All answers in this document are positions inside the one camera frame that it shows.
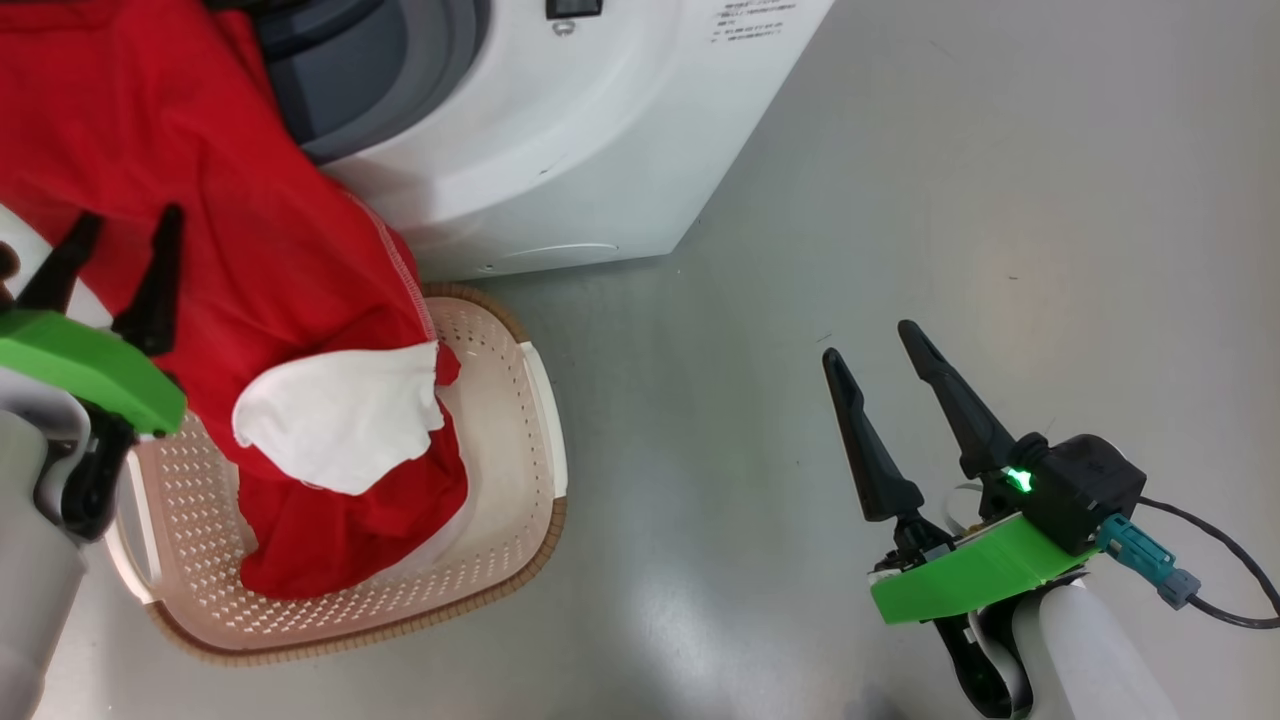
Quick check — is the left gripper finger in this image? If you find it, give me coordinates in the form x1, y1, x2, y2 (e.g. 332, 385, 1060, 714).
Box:
14, 211, 105, 314
109, 203, 187, 358

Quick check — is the black cable with teal connector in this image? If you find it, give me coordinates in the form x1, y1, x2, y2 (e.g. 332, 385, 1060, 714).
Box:
1096, 496, 1280, 632

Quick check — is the red and white garment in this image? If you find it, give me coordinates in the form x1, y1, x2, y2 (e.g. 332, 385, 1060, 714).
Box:
0, 0, 470, 602

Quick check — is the small printed text sticker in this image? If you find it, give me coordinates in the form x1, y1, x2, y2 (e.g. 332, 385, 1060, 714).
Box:
711, 0, 798, 44

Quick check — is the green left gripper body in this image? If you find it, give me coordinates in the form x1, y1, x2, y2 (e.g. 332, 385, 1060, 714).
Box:
0, 307, 189, 437

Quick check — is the white front-load washing machine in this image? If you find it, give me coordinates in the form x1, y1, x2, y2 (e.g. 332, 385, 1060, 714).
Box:
250, 0, 837, 284

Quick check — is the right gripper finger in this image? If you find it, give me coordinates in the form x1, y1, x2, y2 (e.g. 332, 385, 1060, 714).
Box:
821, 347, 927, 524
896, 319, 1017, 480

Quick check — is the cream perforated laundry basket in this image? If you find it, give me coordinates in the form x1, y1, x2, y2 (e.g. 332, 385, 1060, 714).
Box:
105, 283, 569, 667

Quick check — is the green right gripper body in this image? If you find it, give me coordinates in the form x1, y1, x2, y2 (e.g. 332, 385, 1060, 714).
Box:
869, 469, 1102, 627

